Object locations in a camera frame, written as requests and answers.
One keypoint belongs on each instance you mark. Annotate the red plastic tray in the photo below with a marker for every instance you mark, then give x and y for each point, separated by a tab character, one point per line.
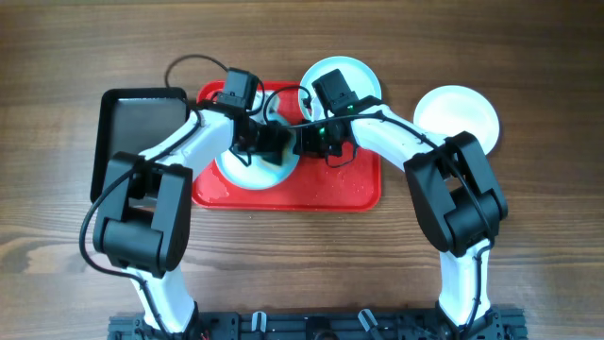
312	186

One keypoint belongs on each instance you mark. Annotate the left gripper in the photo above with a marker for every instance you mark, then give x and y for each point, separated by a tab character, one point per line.
275	141

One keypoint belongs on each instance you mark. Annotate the teal round plate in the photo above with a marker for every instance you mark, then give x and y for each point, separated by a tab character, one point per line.
260	175
358	76

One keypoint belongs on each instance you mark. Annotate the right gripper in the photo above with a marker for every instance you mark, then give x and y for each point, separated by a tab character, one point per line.
308	147

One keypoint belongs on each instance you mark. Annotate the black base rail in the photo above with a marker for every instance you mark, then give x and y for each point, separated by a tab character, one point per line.
408	324

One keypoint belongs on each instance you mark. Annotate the black rectangular tray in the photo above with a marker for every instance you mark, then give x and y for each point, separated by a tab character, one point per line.
133	120

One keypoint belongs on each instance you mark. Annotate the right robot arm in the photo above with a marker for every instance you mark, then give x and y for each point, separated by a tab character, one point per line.
457	200

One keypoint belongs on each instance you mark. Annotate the white round plate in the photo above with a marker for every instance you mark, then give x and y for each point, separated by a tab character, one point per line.
451	109

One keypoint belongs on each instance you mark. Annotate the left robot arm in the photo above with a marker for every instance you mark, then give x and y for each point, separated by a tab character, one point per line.
138	226

